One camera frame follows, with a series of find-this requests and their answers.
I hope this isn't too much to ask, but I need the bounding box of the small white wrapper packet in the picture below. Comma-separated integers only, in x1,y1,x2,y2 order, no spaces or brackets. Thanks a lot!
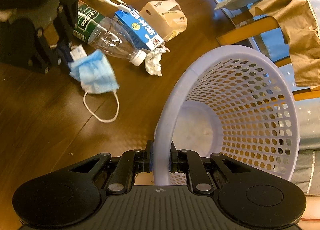
70,44,87,61

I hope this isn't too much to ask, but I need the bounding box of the clear plastic water bottle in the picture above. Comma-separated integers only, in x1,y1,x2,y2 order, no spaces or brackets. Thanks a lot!
73,1,146,67

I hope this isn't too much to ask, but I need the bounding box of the lavender plastic mesh basket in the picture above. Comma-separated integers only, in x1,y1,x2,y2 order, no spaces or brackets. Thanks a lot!
153,45,300,185

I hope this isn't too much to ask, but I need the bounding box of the blue face mask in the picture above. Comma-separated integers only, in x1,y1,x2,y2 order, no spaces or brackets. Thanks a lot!
68,50,119,123

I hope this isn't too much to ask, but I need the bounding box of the white tissue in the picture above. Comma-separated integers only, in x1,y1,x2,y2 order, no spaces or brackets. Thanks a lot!
144,47,166,77

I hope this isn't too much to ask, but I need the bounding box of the blue milk carton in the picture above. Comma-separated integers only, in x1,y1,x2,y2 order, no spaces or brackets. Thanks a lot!
113,8,169,52

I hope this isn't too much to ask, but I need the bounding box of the beige tissue pack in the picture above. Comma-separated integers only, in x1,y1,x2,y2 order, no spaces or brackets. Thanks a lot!
139,0,188,42

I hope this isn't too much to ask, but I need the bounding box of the wooden chair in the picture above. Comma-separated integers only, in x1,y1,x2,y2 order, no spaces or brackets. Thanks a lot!
216,10,319,101

